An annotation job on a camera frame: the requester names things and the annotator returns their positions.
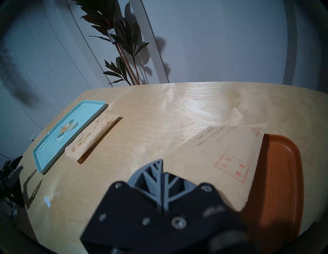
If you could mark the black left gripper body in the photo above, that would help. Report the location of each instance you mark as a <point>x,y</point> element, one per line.
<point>11,179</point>

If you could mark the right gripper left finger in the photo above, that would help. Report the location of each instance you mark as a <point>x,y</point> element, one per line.
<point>128,212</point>

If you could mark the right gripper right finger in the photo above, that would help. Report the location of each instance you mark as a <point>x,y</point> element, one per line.
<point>200,212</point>

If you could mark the stained kraft paper envelope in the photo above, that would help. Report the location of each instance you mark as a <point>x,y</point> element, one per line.
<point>94,133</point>

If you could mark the teal tray with leaf print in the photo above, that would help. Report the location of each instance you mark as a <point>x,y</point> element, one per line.
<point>64,130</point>

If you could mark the orange-brown plastic tray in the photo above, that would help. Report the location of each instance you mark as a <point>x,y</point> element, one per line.
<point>276,179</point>

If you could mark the small white tape strip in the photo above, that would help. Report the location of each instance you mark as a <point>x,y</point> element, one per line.
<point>48,201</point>

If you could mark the white plant tag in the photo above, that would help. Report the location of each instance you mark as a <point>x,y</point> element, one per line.
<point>112,35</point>

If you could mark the tall green potted plant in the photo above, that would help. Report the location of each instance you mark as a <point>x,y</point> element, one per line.
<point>123,33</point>

